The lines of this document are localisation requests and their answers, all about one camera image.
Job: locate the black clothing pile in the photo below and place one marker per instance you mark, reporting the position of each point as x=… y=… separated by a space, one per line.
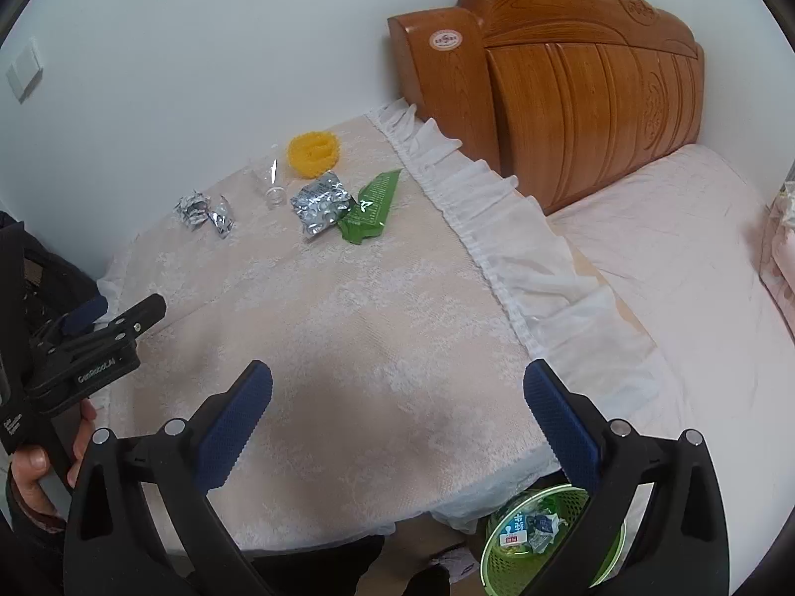
x=38 y=288

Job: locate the folded pink blanket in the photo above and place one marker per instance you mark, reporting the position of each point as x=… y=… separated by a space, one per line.
x=777 y=256

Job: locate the clear plastic cup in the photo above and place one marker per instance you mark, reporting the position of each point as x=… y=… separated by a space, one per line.
x=269 y=179

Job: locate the blue white milk carton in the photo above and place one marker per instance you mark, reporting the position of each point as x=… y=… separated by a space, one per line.
x=514 y=537

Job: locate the silver blister pill pack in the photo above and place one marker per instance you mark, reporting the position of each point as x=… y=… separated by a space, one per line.
x=321 y=204

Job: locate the green plastic trash basket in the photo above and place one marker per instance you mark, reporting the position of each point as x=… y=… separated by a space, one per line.
x=507 y=574

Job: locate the silver red foil wrapper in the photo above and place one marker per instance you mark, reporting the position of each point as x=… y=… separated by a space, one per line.
x=222 y=217

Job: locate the pink bed mattress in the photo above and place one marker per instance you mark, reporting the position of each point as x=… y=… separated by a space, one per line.
x=679 y=241

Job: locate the printed paper ball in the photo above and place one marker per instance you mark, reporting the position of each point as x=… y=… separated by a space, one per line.
x=193 y=209

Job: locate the person left hand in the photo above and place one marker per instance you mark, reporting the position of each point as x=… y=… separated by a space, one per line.
x=29 y=466

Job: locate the yellow plastic cup liner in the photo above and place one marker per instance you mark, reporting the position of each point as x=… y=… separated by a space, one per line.
x=313 y=153

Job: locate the green foil snack bag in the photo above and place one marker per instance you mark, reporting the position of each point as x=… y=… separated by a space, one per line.
x=368 y=216

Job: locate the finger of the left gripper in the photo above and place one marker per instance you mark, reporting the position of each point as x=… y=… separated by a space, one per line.
x=136 y=320
x=80 y=319

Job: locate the white wall switch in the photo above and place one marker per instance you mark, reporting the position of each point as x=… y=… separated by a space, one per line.
x=25 y=71

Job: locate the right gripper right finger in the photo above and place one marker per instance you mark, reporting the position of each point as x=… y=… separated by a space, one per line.
x=680 y=547

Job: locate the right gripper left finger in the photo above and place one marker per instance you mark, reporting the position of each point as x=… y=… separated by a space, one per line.
x=112 y=546

